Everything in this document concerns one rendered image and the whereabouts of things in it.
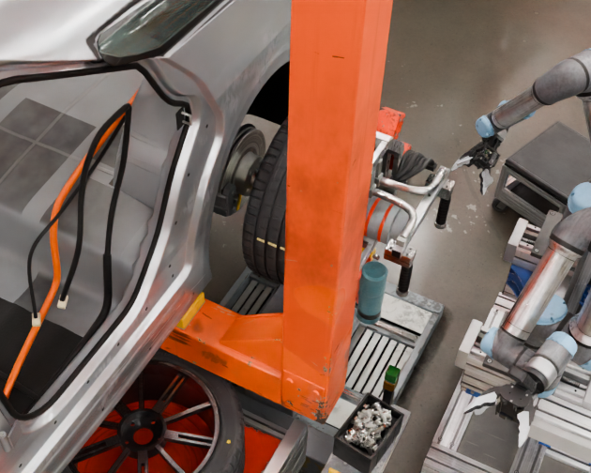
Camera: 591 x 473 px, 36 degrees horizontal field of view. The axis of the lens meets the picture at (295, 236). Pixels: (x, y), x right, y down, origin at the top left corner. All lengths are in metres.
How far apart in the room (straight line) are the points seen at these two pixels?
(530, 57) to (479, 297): 1.77
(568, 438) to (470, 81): 2.66
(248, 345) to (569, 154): 1.96
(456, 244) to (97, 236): 1.91
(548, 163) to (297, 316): 1.90
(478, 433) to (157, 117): 1.60
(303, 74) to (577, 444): 1.45
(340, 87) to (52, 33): 0.64
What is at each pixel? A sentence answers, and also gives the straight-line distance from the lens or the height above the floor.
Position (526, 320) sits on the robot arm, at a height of 1.21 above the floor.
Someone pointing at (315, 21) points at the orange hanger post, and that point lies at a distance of 1.87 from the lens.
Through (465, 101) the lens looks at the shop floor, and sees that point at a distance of 4.94.
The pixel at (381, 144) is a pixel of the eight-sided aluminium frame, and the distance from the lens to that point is 2.95.
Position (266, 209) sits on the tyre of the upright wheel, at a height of 1.02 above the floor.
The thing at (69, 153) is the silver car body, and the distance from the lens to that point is 3.08.
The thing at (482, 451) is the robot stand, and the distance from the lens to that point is 3.38.
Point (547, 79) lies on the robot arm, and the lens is 2.97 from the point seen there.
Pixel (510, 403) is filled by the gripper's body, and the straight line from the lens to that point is 2.26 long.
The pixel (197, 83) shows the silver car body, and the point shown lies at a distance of 2.49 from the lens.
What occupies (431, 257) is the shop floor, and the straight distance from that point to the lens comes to 4.13.
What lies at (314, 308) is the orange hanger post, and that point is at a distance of 2.51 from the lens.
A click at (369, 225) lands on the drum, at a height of 0.88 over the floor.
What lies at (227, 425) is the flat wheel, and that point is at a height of 0.50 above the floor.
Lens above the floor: 3.11
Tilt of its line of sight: 49 degrees down
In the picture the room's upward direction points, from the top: 2 degrees clockwise
